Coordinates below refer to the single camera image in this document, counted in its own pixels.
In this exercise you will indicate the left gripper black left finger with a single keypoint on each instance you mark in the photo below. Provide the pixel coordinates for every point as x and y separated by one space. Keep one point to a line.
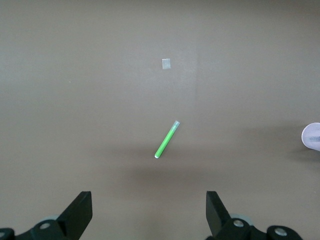
72 220

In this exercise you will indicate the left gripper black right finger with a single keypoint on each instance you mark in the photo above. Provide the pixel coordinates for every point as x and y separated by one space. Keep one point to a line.
220 225

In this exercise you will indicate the pink plastic cup holder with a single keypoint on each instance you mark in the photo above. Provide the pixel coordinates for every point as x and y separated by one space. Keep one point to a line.
312 136

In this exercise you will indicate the green highlighter pen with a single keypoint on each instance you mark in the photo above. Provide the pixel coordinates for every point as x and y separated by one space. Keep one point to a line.
166 140

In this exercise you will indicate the small white paper square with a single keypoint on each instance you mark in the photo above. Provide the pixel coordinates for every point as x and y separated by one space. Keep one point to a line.
166 64

